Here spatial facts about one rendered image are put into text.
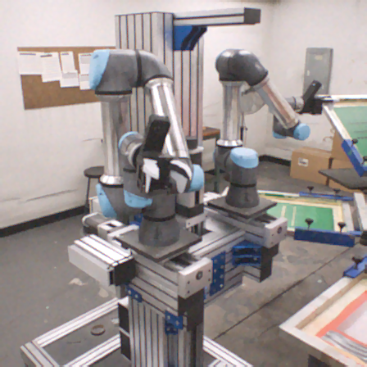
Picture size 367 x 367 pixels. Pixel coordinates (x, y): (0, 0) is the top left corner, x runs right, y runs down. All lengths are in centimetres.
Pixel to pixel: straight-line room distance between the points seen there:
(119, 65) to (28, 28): 329
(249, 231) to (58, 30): 340
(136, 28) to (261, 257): 104
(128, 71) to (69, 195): 373
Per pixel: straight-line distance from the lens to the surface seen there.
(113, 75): 124
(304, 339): 149
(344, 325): 165
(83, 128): 480
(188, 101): 164
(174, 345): 201
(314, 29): 669
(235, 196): 174
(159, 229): 140
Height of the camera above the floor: 191
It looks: 18 degrees down
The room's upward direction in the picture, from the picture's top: straight up
